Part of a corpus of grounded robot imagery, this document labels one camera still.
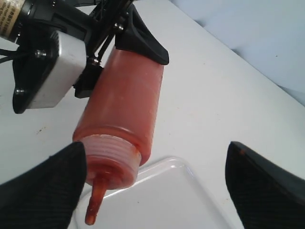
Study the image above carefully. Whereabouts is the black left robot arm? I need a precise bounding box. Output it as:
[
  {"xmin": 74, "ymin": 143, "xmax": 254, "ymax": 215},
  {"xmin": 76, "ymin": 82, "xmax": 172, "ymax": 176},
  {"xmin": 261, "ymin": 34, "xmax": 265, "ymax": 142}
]
[{"xmin": 0, "ymin": 0, "xmax": 169, "ymax": 100}]

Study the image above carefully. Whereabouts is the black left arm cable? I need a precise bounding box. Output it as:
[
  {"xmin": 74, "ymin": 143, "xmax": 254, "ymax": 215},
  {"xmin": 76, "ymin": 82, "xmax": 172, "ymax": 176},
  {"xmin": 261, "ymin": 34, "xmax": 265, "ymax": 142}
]
[{"xmin": 0, "ymin": 45, "xmax": 22, "ymax": 65}]

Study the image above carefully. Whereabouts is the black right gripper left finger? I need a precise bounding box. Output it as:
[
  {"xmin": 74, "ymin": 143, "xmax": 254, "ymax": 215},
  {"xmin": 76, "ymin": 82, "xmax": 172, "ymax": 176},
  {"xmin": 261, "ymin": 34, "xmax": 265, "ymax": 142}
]
[{"xmin": 0, "ymin": 142, "xmax": 87, "ymax": 229}]

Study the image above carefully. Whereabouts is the red sauce squeeze bottle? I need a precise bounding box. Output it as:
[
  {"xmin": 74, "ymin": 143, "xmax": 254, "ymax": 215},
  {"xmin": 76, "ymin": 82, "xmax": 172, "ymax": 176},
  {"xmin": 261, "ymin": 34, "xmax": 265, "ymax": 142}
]
[{"xmin": 72, "ymin": 48, "xmax": 164, "ymax": 225}]

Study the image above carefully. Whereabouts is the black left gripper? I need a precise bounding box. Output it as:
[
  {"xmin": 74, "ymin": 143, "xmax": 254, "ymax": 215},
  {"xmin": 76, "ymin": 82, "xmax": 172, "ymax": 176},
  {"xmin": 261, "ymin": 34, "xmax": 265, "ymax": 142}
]
[{"xmin": 19, "ymin": 0, "xmax": 169, "ymax": 98}]

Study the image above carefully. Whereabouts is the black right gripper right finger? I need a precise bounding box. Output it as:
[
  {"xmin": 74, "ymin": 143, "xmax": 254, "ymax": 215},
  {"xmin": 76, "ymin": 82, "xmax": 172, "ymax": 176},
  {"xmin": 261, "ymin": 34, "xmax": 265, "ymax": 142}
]
[{"xmin": 225, "ymin": 141, "xmax": 305, "ymax": 229}]

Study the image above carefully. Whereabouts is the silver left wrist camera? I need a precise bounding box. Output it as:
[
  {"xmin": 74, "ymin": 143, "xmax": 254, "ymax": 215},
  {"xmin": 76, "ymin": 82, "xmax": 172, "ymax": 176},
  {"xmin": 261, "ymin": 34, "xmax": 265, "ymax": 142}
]
[{"xmin": 12, "ymin": 30, "xmax": 87, "ymax": 114}]

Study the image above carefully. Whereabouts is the white rectangular plastic tray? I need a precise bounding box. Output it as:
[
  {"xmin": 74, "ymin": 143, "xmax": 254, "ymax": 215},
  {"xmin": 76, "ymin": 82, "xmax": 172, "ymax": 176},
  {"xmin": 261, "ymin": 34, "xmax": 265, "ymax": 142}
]
[{"xmin": 70, "ymin": 156, "xmax": 246, "ymax": 229}]

